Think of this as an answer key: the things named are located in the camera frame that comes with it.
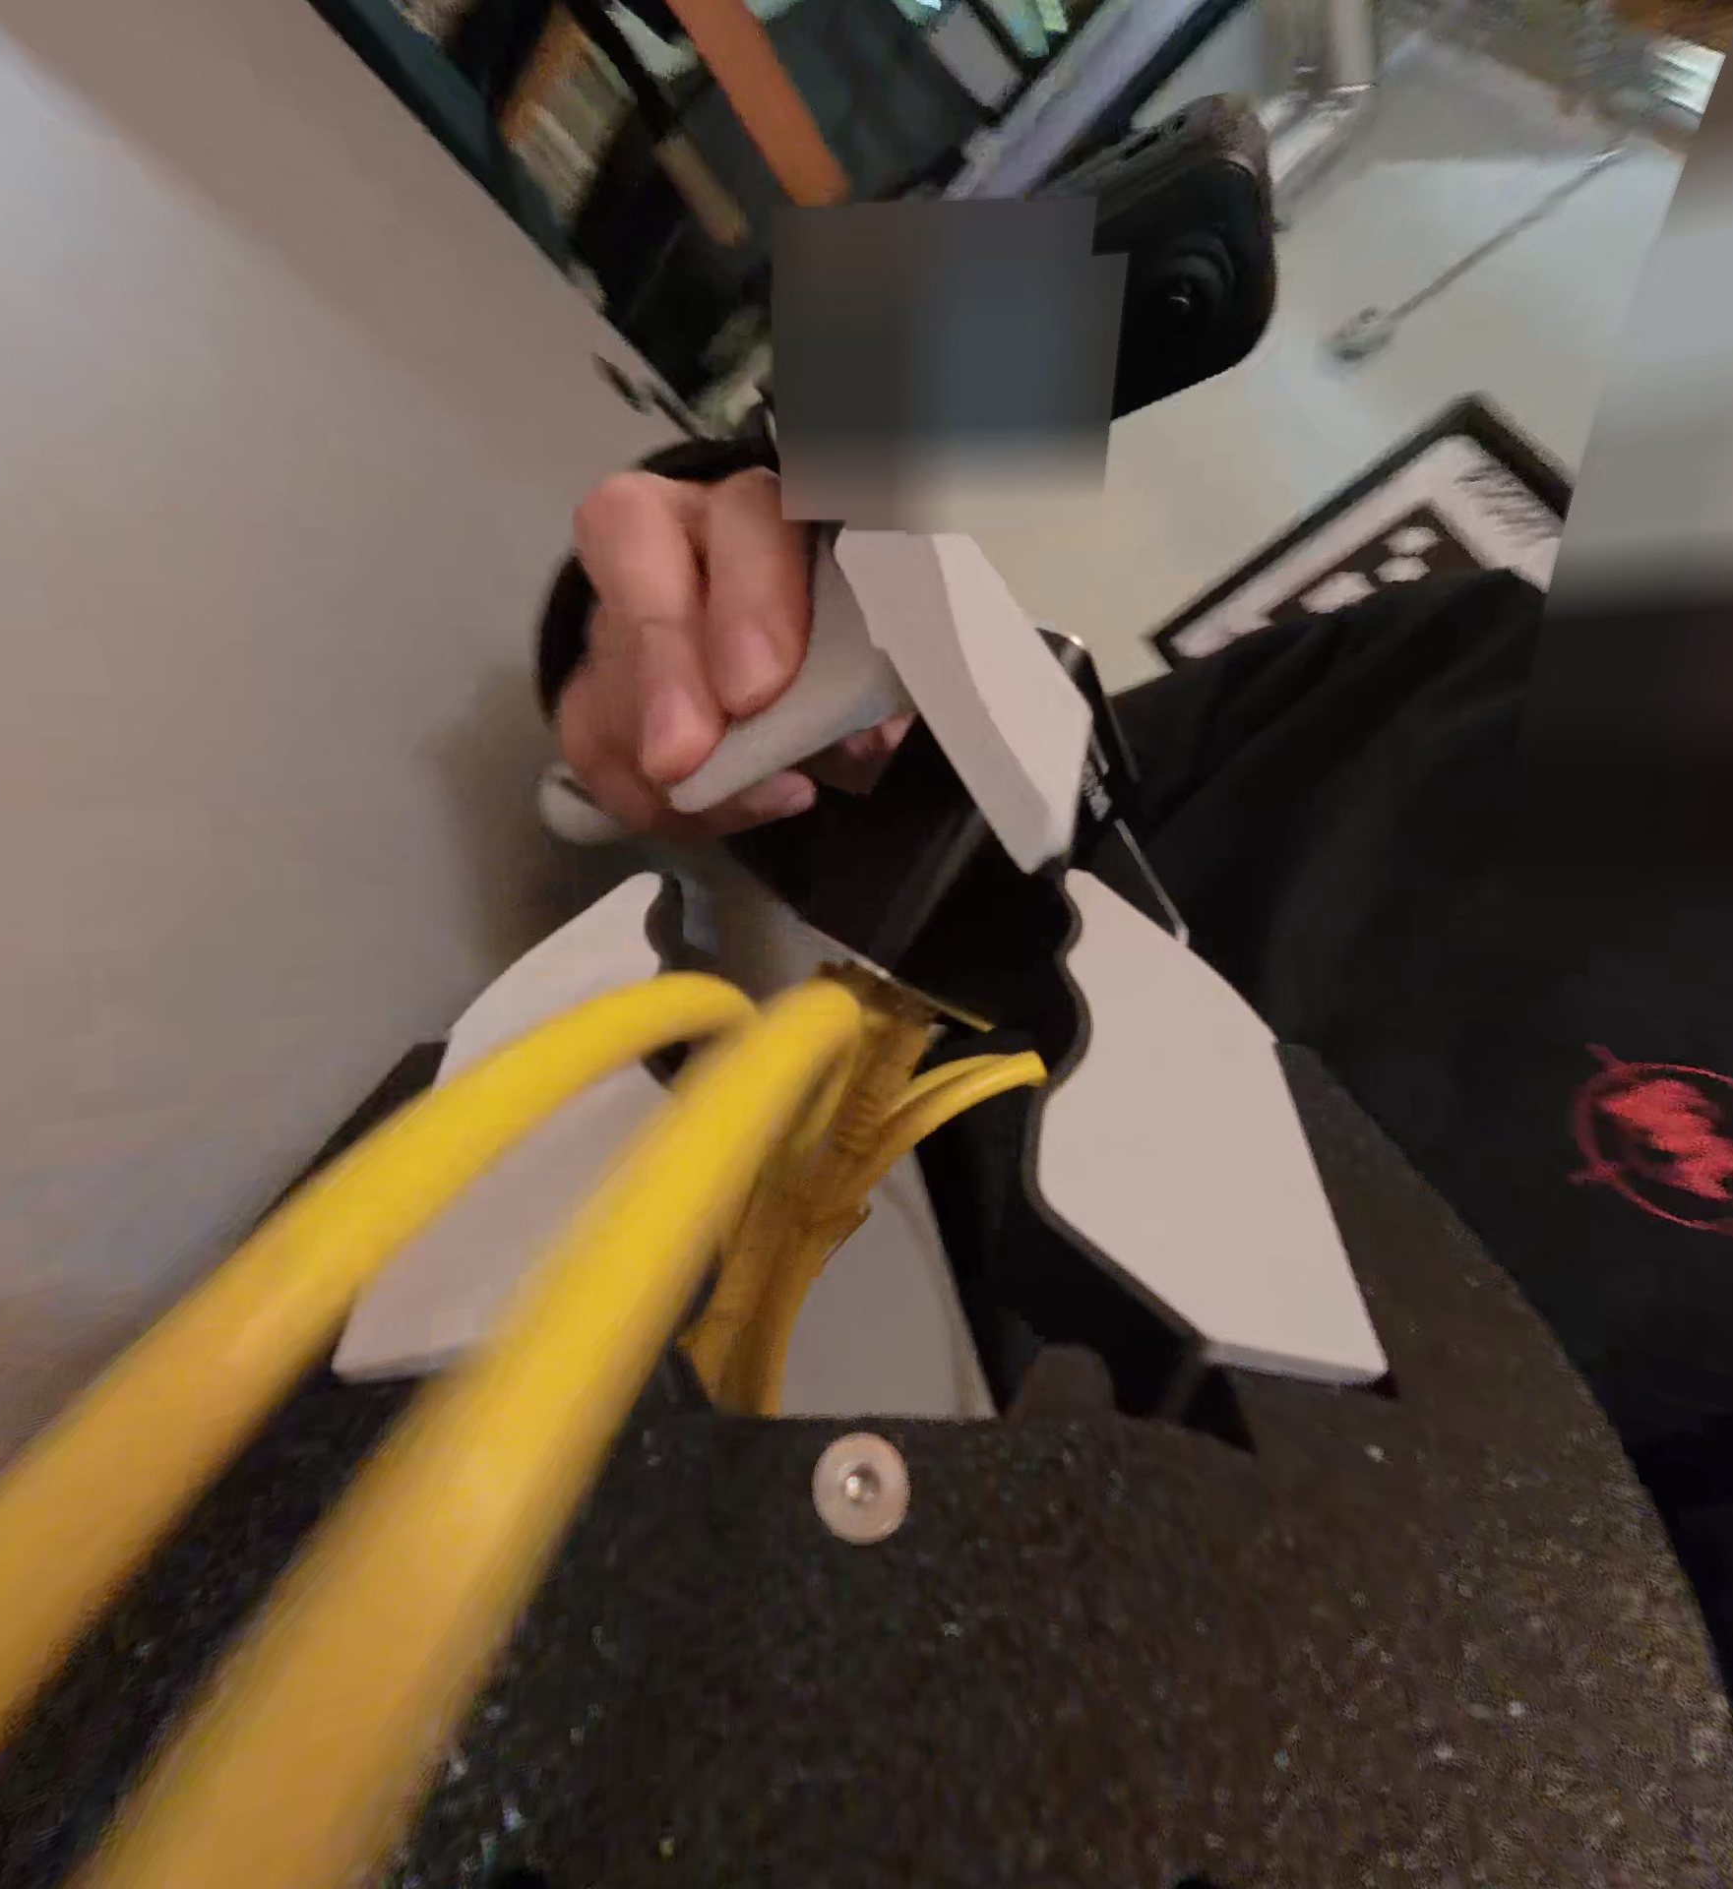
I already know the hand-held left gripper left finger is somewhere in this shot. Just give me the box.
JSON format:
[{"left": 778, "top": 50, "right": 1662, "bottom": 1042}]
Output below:
[{"left": 331, "top": 871, "right": 1000, "bottom": 1424}]

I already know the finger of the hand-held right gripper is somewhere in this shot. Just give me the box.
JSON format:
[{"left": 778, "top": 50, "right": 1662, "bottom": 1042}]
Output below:
[
  {"left": 833, "top": 528, "right": 1099, "bottom": 877},
  {"left": 659, "top": 853, "right": 870, "bottom": 989}
]

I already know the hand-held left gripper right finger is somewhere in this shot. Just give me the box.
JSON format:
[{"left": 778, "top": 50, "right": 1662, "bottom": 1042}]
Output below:
[{"left": 1018, "top": 869, "right": 1392, "bottom": 1457}]

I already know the yellow ethernet cable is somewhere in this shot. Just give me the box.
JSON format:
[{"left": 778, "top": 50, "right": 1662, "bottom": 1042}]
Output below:
[{"left": 0, "top": 959, "right": 1051, "bottom": 1889}]

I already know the person's right hand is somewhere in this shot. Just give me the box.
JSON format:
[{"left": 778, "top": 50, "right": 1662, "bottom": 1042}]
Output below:
[{"left": 559, "top": 469, "right": 923, "bottom": 833}]

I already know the chrome metal stand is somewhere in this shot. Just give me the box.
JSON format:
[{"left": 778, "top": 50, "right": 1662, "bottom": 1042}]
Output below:
[{"left": 1272, "top": 0, "right": 1717, "bottom": 365}]

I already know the black sweatshirt with red logo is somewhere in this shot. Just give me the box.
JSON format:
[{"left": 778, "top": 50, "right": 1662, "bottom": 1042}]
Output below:
[{"left": 1103, "top": 568, "right": 1733, "bottom": 1889}]

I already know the black and white marker sheet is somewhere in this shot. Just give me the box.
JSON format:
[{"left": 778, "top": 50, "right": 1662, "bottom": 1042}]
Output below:
[{"left": 1150, "top": 396, "right": 1577, "bottom": 670}]

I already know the dark shelf unit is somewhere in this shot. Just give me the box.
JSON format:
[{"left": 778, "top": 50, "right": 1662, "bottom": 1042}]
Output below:
[{"left": 311, "top": 0, "right": 986, "bottom": 438}]

